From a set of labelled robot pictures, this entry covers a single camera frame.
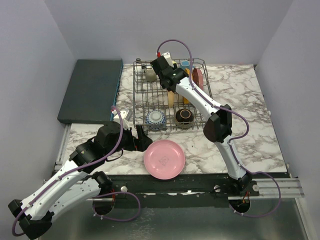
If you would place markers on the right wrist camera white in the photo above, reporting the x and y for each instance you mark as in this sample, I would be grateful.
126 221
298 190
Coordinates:
168 58

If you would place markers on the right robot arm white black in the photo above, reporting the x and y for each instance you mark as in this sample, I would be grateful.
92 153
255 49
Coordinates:
218 126

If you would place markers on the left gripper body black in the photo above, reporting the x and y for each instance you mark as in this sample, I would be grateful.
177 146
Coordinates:
129 142

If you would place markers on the yellow plate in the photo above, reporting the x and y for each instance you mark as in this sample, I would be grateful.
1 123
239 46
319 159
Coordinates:
185 100

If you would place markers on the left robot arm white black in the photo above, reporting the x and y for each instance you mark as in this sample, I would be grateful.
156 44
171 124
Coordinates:
77 180

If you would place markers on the small grey-brown cup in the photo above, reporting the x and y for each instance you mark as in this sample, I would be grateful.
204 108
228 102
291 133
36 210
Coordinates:
150 75

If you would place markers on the plain pink round plate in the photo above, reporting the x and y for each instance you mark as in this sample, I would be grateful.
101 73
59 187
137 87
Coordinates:
164 159

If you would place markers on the tan orange round plate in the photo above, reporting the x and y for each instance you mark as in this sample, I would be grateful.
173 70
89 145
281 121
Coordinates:
170 99

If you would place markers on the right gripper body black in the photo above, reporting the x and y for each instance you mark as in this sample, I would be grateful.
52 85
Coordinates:
174 68

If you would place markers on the dark grey flat box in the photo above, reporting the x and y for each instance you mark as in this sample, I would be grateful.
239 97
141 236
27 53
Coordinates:
92 90

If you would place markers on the red and blue patterned bowl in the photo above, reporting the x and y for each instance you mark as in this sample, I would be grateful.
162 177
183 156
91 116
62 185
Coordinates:
156 120

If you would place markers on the blue mug white inside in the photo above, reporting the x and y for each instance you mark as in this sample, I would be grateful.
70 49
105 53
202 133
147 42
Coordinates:
184 64

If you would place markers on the pink polka dot plate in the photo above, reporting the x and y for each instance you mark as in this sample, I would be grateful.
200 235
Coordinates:
197 77

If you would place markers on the grey wire dish rack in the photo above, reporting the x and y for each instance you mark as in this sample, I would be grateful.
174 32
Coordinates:
149 96

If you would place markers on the dark patterned bowl cream inside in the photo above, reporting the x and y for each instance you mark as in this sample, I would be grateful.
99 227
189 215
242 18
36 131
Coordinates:
184 118

